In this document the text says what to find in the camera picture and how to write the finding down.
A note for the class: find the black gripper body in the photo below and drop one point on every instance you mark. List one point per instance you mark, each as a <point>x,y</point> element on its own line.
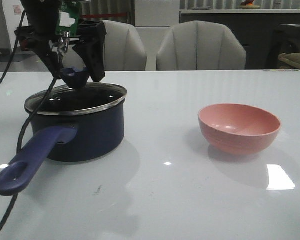
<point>42,16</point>

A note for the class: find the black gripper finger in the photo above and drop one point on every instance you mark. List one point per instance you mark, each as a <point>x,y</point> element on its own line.
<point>91,52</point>
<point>50,59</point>

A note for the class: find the pink bowl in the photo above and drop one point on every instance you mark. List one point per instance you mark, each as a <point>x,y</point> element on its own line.
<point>238,129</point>

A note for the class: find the green circuit board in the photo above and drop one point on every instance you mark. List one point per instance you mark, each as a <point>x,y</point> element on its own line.
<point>68,18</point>

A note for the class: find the left grey upholstered chair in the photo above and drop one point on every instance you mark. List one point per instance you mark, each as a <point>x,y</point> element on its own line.
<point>123,49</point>

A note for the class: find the grey upholstered chair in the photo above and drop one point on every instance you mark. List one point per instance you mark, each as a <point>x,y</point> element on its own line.
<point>123,49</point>
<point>200,46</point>

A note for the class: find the red belt barrier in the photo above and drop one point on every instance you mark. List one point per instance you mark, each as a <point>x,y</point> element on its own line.
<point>123,17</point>

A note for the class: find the white refrigerator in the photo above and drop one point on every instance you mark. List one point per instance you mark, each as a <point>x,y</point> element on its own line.
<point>152,19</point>

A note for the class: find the dark blue saucepan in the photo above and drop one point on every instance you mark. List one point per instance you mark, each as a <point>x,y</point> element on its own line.
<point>63,139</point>

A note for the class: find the right grey upholstered chair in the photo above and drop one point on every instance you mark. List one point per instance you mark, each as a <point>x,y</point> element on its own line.
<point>200,46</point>

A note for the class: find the fruit plate on counter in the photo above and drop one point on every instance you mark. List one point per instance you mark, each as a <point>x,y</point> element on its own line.
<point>249,5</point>

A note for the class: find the dark kitchen counter cabinet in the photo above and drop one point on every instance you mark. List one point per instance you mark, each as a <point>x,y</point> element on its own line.
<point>254,29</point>

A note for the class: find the beige cushion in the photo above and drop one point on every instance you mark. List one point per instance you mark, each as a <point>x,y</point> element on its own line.
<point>292,59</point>

